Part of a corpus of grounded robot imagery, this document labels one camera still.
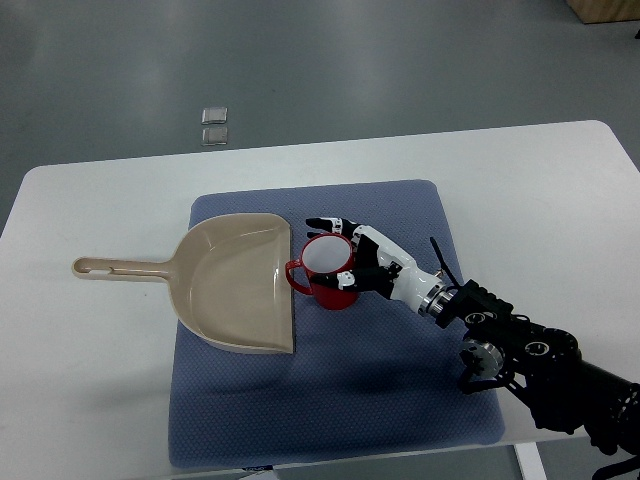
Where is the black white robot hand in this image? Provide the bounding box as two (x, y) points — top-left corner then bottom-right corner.
(306, 217), (451, 316)

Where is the red cup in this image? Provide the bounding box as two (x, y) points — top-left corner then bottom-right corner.
(285, 233), (358, 310)

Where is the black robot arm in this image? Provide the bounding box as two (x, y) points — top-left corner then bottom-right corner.
(422, 280), (639, 479)

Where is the beige plastic dustpan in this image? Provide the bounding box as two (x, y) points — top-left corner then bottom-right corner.
(72, 213), (295, 354)

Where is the blue textured mat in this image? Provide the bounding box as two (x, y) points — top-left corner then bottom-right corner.
(168, 180), (505, 469)

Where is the upper metal floor plate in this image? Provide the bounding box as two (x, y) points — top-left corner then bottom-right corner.
(201, 106), (228, 125)

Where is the white table leg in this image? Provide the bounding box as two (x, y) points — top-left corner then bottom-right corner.
(514, 442), (547, 480)

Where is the wooden box corner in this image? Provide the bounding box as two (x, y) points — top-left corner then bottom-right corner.
(566, 0), (639, 25)

